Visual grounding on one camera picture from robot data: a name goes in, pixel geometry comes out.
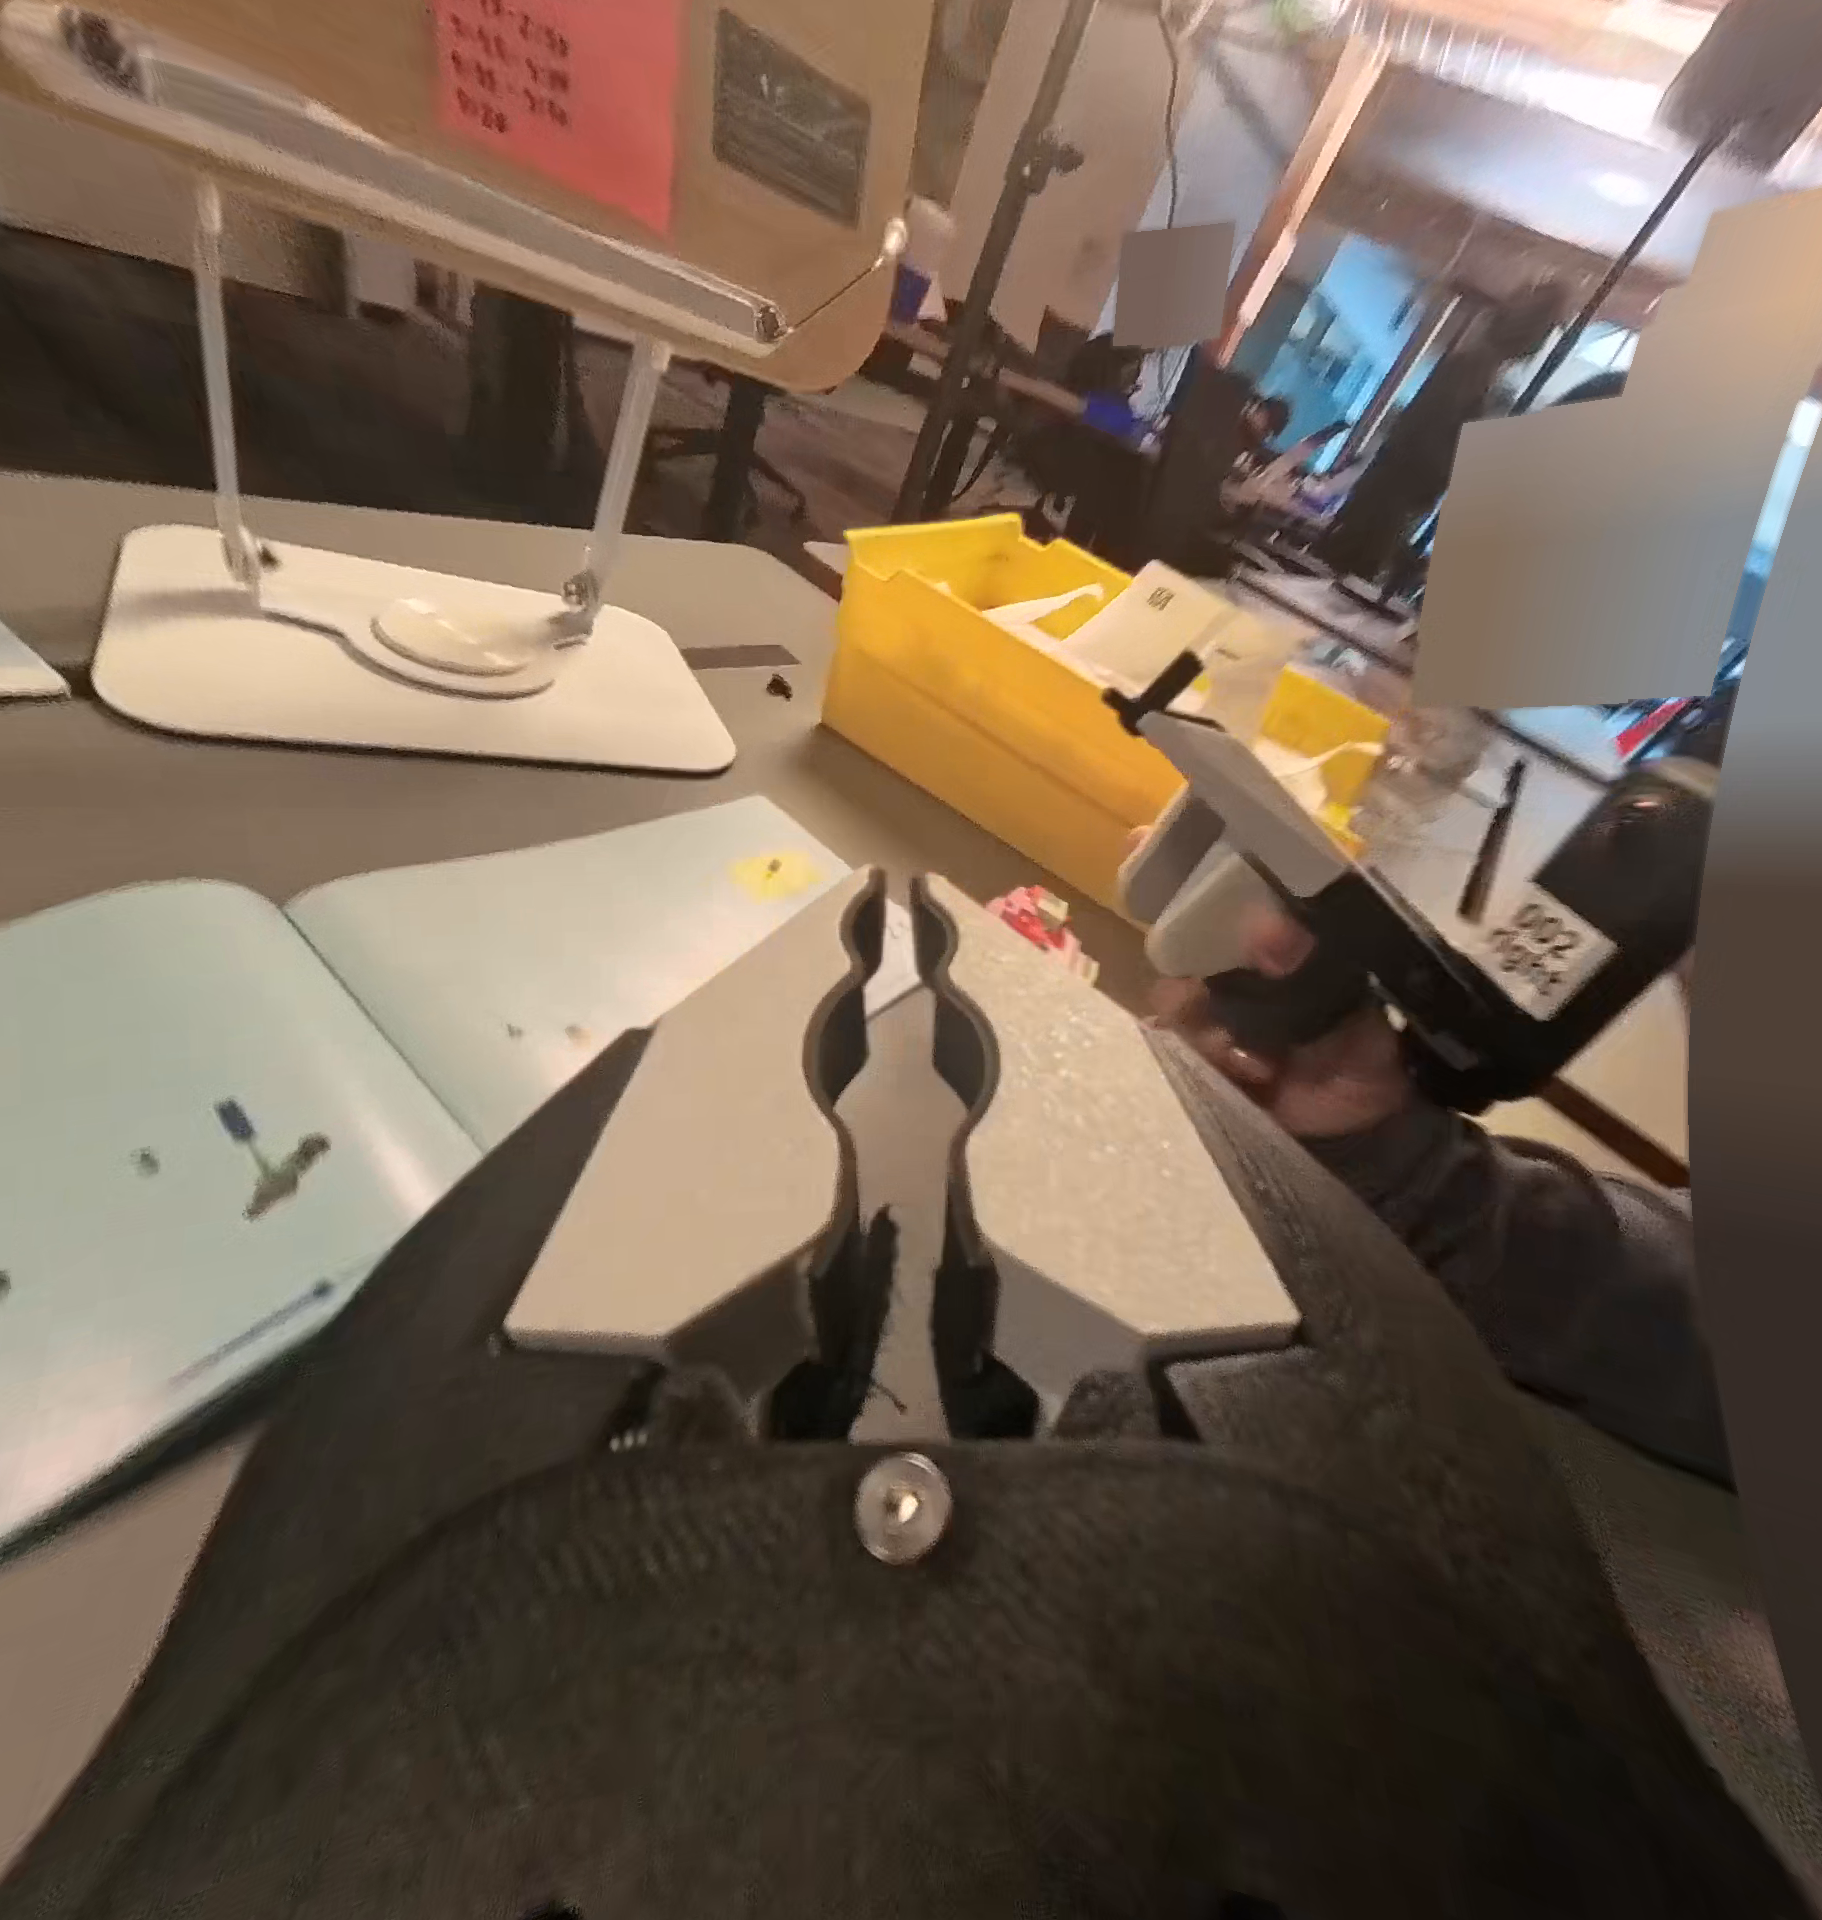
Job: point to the black tripod stand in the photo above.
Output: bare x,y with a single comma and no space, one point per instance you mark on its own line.
986,270

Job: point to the light blue instruction booklet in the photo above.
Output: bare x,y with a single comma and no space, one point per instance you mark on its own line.
251,1080

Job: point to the black wall plaque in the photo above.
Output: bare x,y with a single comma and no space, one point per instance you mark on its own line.
790,112

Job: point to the white desk lamp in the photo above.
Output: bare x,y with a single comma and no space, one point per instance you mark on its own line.
401,645

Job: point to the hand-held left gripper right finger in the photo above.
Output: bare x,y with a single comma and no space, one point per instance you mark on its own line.
1106,1170

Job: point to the grey tape strip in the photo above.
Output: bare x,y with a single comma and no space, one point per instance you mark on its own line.
738,657

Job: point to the pink paper note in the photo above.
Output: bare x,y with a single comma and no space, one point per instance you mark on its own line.
567,90

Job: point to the clear plastic bag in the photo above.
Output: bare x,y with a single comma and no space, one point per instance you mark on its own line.
1301,704

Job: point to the person's right forearm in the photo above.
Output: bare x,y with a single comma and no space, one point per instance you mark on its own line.
1571,1274

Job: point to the yellow plastic bin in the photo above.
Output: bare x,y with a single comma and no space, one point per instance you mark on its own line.
971,691

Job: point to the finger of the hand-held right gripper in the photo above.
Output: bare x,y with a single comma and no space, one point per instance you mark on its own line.
1208,901
1252,799

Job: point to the small red white toy brick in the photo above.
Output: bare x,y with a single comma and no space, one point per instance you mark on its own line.
1042,918

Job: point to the wooden board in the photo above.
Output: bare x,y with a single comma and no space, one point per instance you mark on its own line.
790,301

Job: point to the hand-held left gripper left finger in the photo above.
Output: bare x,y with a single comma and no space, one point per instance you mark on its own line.
686,1170

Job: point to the white paper card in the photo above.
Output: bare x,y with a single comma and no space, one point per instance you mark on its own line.
1151,623

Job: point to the person's right hand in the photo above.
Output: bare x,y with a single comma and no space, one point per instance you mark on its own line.
1338,1073

